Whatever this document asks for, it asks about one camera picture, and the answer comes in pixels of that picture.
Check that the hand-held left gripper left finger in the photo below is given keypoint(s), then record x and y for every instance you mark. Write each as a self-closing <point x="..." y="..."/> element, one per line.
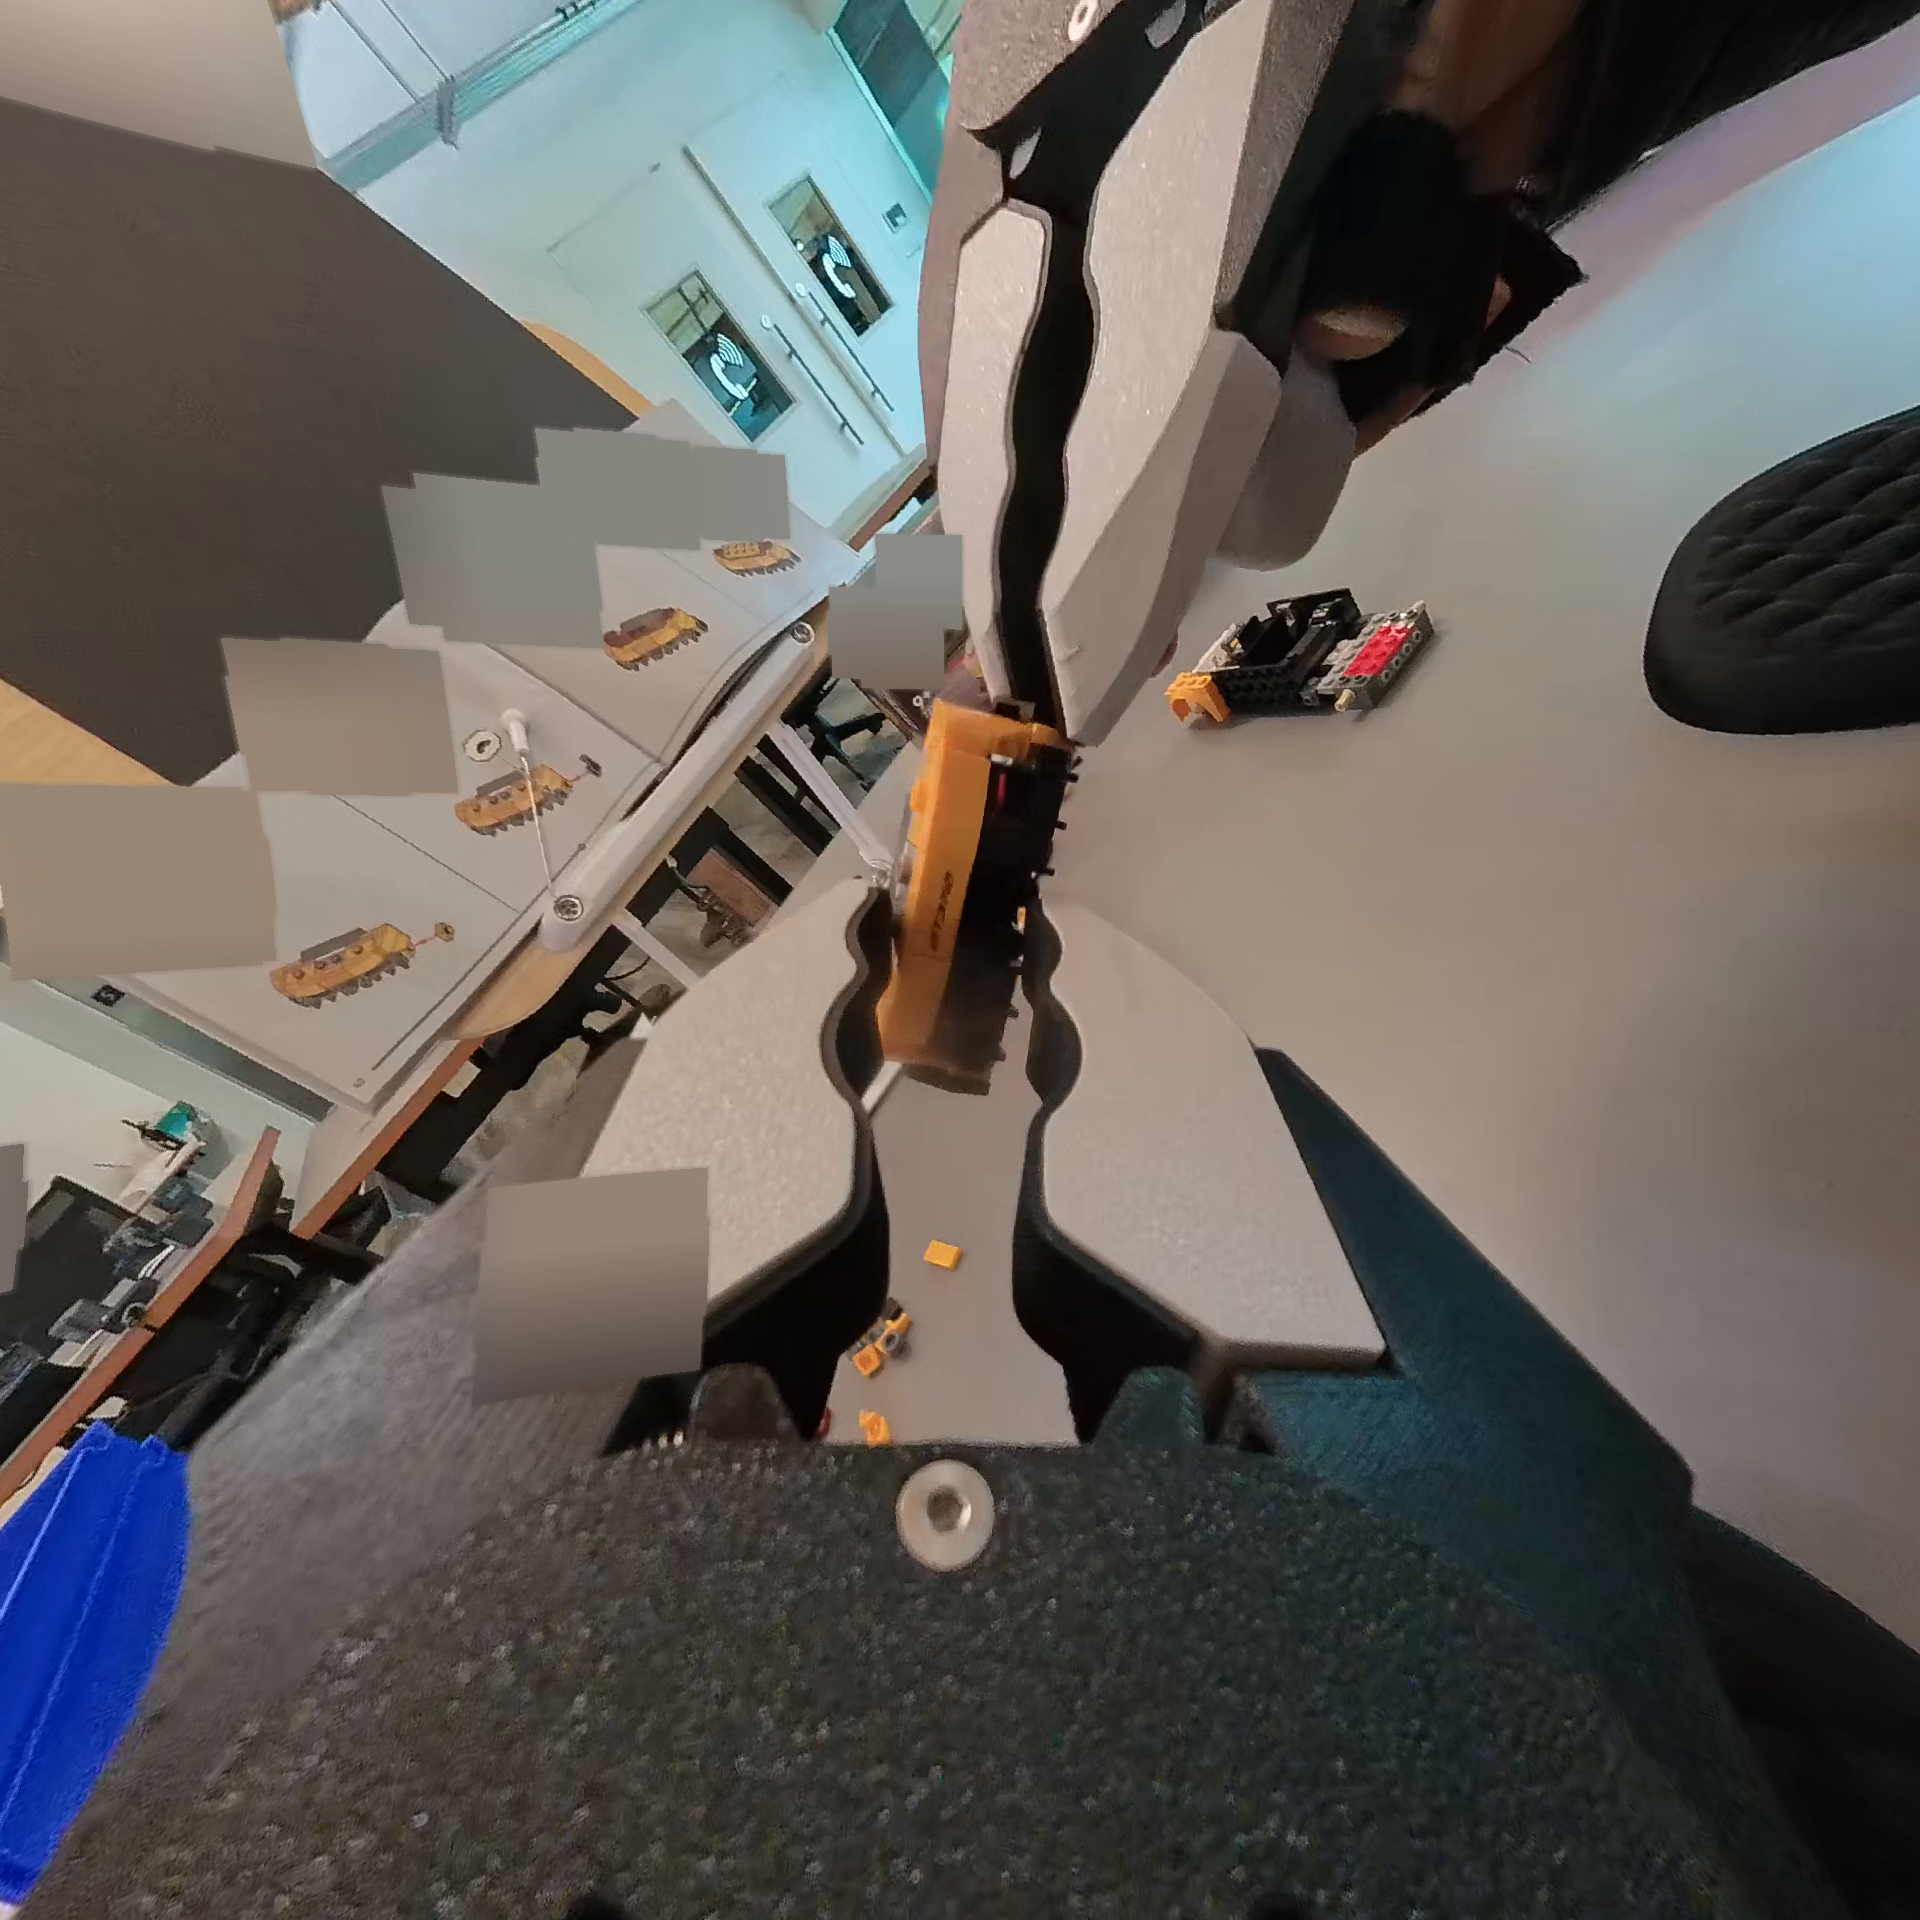
<point x="751" y="1079"/>

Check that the scattered loose lego pieces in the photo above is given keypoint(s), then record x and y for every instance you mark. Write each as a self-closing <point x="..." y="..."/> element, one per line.
<point x="944" y="1258"/>

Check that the open blue plastic bin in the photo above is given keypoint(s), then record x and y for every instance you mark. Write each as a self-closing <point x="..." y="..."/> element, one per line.
<point x="77" y="1620"/>

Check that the lego instruction booklet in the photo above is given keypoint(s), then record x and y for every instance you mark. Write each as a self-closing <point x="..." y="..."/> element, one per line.
<point x="450" y="870"/>

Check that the person's right forearm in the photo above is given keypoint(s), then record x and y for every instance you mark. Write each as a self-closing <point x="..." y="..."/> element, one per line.
<point x="1680" y="76"/>

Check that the black and red lego assembly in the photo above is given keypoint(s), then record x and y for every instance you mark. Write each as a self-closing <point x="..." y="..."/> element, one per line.
<point x="1290" y="674"/>

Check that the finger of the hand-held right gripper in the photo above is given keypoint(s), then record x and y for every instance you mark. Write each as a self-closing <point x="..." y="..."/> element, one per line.
<point x="1154" y="376"/>
<point x="975" y="451"/>

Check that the white book stand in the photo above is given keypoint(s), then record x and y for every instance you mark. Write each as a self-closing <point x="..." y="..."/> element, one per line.
<point x="593" y="886"/>

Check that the orange and black lego assembly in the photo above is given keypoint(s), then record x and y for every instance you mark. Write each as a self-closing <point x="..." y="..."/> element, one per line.
<point x="944" y="840"/>

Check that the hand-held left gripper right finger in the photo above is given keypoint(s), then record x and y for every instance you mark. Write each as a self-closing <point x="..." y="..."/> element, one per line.
<point x="1184" y="1185"/>

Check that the person's right hand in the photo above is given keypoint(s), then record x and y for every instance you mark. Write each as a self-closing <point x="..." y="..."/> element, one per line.
<point x="1464" y="90"/>

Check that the phone booth door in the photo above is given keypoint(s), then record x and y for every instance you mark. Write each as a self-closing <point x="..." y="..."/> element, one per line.
<point x="848" y="278"/>
<point x="730" y="369"/>

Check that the cluttered wooden desk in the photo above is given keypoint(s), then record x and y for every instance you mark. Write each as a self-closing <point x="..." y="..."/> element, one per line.
<point x="150" y="1259"/>

